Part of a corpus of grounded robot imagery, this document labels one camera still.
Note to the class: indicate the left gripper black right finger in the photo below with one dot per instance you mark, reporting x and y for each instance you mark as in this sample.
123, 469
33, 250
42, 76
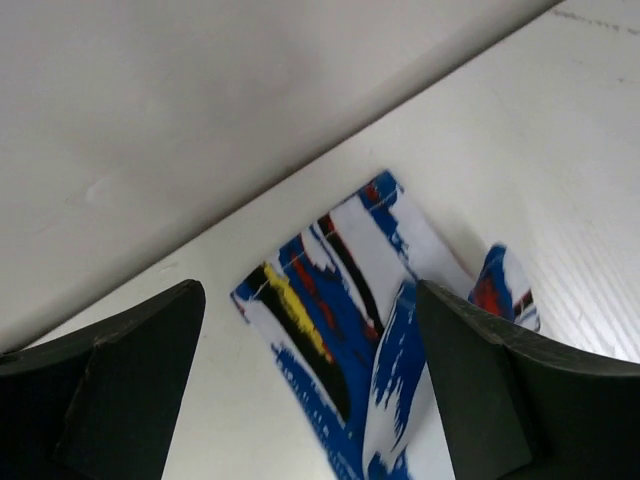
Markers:
515, 404

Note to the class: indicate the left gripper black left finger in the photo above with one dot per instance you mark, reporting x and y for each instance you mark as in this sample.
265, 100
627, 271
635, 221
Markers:
102, 402

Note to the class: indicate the blue white red patterned trousers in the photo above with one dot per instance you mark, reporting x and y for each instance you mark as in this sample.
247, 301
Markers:
336, 304

